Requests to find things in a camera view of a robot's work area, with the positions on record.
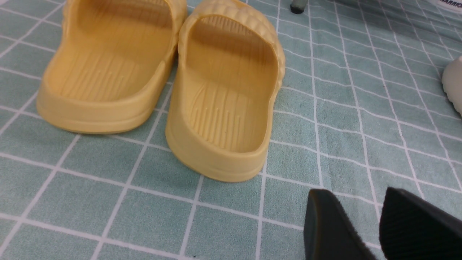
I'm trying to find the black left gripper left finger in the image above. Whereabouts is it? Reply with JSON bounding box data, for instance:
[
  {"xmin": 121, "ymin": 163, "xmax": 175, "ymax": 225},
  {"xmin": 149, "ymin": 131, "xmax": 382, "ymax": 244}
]
[{"xmin": 304, "ymin": 189, "xmax": 376, "ymax": 260}]

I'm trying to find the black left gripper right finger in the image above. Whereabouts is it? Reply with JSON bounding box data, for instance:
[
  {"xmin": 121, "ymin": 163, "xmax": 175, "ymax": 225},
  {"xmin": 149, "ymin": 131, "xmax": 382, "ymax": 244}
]
[{"xmin": 379, "ymin": 187, "xmax": 462, "ymax": 260}]

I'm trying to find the metal shoe rack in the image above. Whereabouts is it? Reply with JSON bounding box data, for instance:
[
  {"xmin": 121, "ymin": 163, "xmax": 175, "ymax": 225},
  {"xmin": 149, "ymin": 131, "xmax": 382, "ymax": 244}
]
[{"xmin": 290, "ymin": 0, "xmax": 308, "ymax": 14}]

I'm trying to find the green checkered table cloth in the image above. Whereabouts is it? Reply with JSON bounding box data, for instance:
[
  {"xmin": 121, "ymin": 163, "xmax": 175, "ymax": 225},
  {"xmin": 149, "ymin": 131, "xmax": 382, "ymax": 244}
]
[{"xmin": 0, "ymin": 0, "xmax": 461, "ymax": 260}]

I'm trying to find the left cream slipper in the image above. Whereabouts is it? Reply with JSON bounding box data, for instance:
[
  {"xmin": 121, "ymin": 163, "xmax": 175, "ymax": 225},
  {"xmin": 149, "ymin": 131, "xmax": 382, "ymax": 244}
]
[{"xmin": 441, "ymin": 56, "xmax": 462, "ymax": 114}]

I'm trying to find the right yellow slipper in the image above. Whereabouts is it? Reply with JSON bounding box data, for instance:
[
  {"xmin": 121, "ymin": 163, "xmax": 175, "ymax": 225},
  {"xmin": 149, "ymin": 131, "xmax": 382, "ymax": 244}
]
[{"xmin": 165, "ymin": 0, "xmax": 286, "ymax": 182}]

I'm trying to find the yellow slipper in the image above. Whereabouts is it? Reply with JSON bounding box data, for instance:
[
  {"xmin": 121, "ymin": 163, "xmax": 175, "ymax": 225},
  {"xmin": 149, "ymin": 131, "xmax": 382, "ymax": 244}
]
[
  {"xmin": 36, "ymin": 0, "xmax": 188, "ymax": 134},
  {"xmin": 165, "ymin": 0, "xmax": 286, "ymax": 182}
]

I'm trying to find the left navy sneaker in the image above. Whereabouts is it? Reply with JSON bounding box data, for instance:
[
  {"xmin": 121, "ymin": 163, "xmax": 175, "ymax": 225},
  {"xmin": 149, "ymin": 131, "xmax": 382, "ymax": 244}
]
[{"xmin": 436, "ymin": 0, "xmax": 462, "ymax": 14}]

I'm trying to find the left yellow slipper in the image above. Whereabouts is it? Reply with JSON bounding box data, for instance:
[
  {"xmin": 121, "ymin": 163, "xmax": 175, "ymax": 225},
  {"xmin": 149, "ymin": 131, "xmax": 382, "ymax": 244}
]
[{"xmin": 36, "ymin": 0, "xmax": 188, "ymax": 134}]

